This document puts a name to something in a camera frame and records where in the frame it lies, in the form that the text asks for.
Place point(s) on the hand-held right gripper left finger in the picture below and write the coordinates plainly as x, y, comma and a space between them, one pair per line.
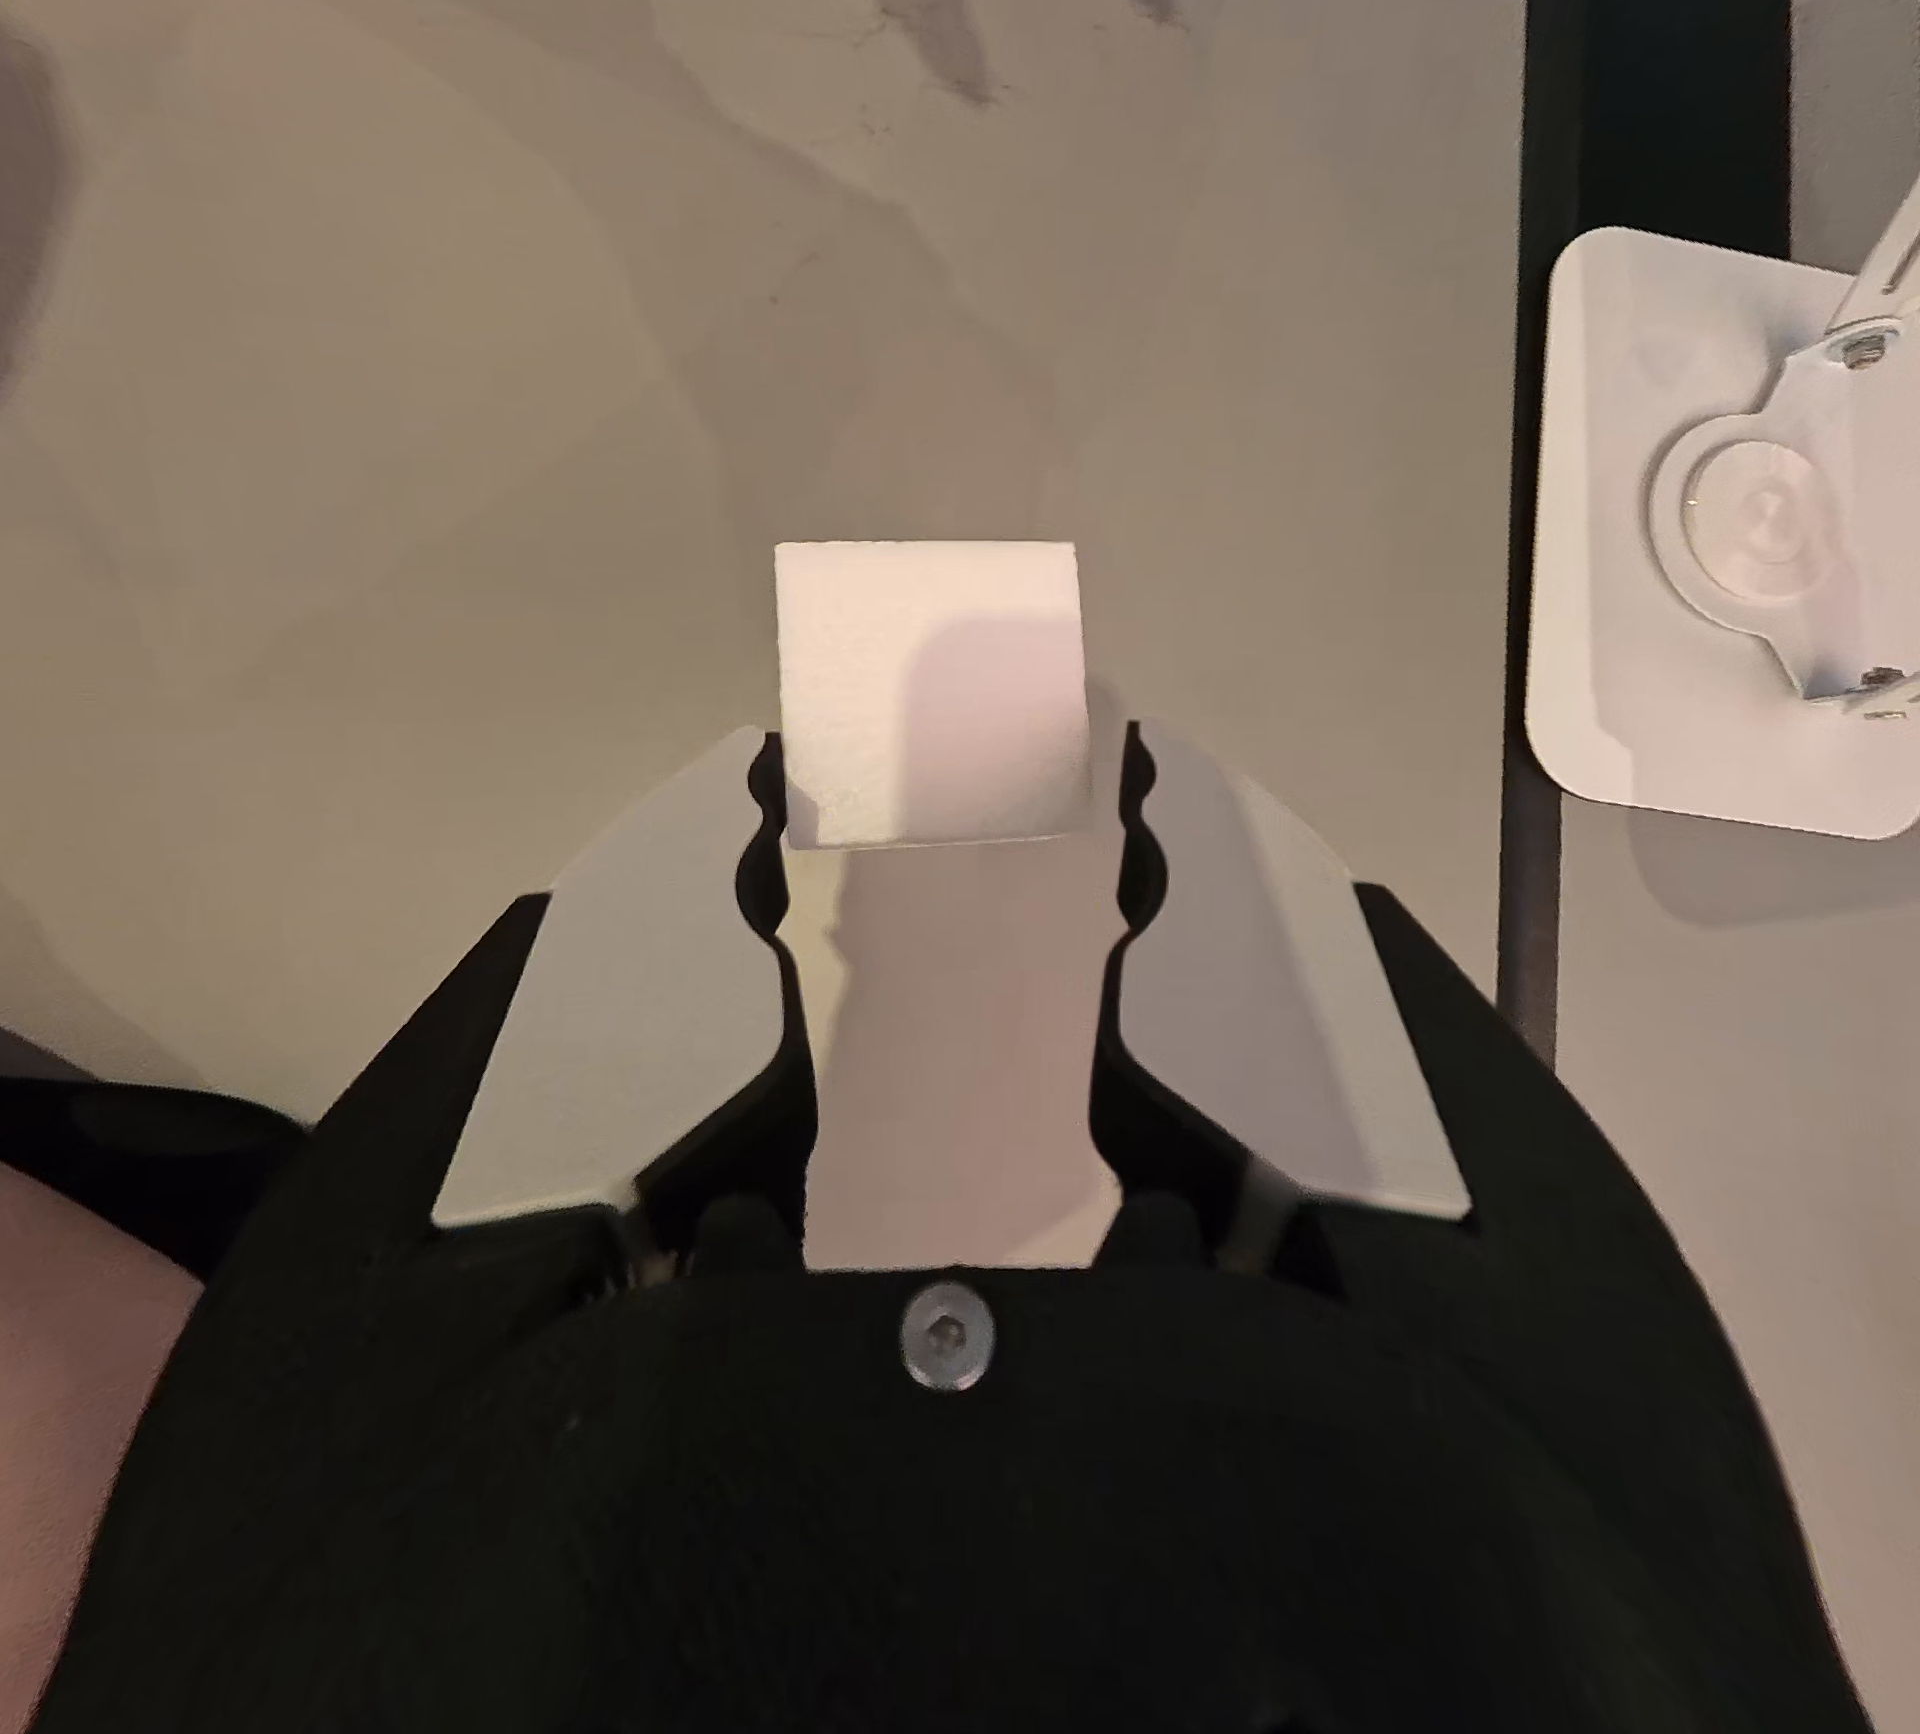
631, 1015

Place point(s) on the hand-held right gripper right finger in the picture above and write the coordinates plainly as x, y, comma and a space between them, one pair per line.
1288, 1015

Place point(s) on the white foam cube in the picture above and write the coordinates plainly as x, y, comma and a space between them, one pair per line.
933, 687

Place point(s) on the person's left forearm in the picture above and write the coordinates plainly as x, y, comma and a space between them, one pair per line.
73, 1389

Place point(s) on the black wrist rest pad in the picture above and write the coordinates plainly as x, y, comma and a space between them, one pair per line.
136, 1149

